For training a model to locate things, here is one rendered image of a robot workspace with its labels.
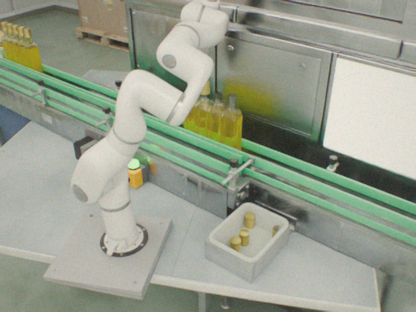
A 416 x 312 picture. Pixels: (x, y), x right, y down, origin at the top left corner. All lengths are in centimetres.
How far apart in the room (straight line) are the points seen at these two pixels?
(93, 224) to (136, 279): 31
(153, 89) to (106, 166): 22
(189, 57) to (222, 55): 53
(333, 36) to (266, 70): 27
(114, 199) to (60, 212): 40
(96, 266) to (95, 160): 40
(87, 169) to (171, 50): 36
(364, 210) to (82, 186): 80
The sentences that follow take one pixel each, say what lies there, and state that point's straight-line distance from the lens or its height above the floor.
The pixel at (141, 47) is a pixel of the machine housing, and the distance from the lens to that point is 190.
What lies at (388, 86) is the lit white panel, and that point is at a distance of 131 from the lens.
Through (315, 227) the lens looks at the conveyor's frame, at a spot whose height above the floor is 81.
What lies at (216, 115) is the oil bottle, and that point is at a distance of 146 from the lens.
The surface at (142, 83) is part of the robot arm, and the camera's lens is 102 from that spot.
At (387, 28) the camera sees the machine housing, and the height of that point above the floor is 141.
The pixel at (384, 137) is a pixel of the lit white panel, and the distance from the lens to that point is 137.
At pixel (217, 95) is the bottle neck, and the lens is 144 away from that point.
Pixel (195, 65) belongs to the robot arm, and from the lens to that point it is 104.
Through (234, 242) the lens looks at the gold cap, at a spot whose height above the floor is 81.
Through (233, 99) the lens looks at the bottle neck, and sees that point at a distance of 141.
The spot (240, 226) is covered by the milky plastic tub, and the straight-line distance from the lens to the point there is 143.
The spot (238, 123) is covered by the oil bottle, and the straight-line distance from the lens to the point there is 145.
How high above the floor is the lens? 174
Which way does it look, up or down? 33 degrees down
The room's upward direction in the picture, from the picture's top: straight up
